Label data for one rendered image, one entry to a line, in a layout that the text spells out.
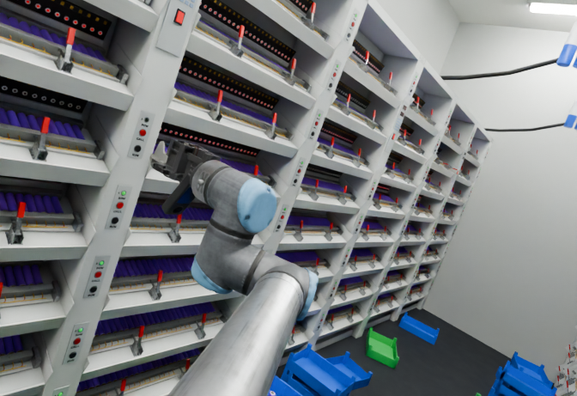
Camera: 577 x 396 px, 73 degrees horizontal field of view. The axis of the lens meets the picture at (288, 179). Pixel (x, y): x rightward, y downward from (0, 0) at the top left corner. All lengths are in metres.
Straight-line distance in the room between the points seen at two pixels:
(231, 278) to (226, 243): 0.06
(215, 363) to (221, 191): 0.38
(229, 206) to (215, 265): 0.11
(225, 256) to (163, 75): 0.53
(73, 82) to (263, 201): 0.50
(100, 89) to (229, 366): 0.74
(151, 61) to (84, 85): 0.17
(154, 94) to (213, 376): 0.79
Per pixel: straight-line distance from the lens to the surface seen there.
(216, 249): 0.72
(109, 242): 1.14
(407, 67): 2.19
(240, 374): 0.41
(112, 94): 1.01
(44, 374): 1.33
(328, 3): 1.66
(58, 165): 1.01
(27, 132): 1.04
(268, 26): 1.55
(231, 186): 0.72
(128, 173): 1.08
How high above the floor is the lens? 1.19
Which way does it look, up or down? 6 degrees down
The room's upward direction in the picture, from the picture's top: 20 degrees clockwise
